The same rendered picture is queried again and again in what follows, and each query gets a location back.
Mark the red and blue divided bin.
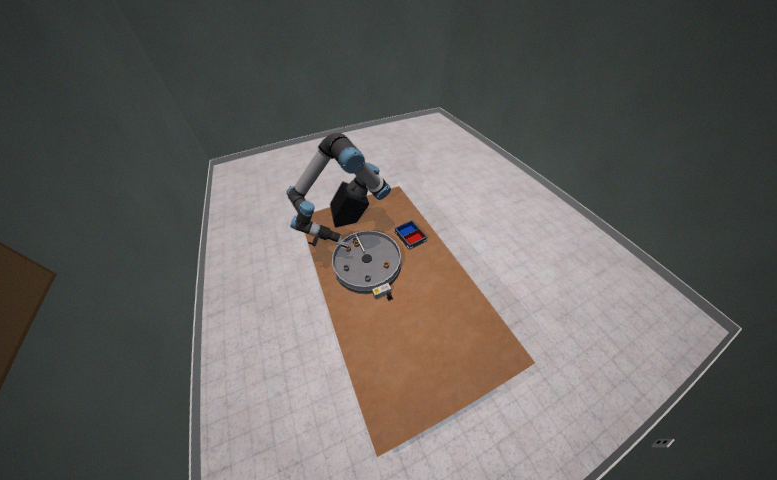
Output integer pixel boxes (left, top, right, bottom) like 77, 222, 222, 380
394, 220, 428, 250

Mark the grey round turntable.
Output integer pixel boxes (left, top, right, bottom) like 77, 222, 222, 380
332, 231, 401, 301

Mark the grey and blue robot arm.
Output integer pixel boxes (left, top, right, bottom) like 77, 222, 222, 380
286, 133, 391, 234

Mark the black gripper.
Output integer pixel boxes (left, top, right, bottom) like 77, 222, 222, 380
308, 222, 349, 248

